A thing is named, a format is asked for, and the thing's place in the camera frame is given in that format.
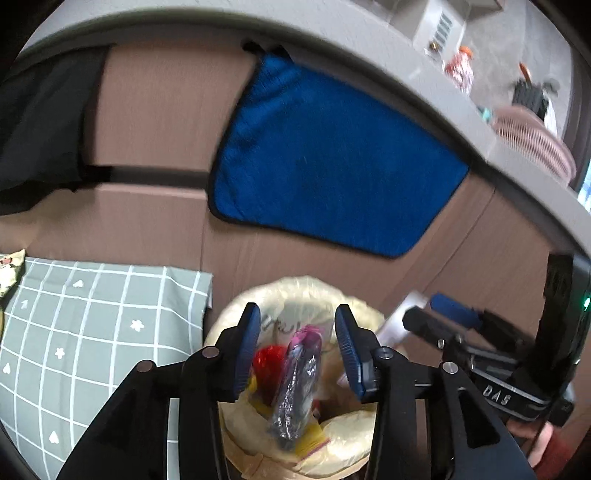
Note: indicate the white appliance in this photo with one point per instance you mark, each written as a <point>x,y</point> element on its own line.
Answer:
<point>438,25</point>

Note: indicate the black ribbed item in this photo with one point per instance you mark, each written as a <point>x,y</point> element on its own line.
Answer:
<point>528,97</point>

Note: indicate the blue cloth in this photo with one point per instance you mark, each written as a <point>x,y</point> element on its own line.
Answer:
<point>332,161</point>

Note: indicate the pink slatted basket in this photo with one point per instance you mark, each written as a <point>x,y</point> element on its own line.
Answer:
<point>535,143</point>

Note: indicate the grey gridded mat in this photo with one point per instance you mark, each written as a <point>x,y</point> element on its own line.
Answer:
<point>92,323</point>

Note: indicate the grey curved rim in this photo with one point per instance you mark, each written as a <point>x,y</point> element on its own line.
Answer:
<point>323,46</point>

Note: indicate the bin with cream bag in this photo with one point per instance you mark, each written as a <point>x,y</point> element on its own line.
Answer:
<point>341,443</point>

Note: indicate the person's right hand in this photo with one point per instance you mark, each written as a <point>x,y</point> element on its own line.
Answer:
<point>528,438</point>

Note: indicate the brown cardboard panel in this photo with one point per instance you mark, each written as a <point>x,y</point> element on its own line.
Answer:
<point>161,115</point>

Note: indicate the cartoon print snack wrapper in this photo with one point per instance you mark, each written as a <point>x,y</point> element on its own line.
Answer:
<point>11,270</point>

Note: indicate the small teal item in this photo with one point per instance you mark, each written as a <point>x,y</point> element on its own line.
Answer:
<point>485,114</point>

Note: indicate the black cloth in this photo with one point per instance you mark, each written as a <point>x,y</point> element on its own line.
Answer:
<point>37,138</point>

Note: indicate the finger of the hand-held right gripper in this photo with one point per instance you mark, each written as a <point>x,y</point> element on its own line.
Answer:
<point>455,309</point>
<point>429,325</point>

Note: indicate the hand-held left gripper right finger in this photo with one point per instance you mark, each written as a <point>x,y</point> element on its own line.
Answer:
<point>348,350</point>

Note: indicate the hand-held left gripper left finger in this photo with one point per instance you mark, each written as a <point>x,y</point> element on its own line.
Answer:
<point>247,346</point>

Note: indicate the orange capped bottle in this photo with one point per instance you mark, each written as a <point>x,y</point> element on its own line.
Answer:
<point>461,69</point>

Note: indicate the red plastic bag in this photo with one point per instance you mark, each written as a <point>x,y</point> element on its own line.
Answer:
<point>270,369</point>

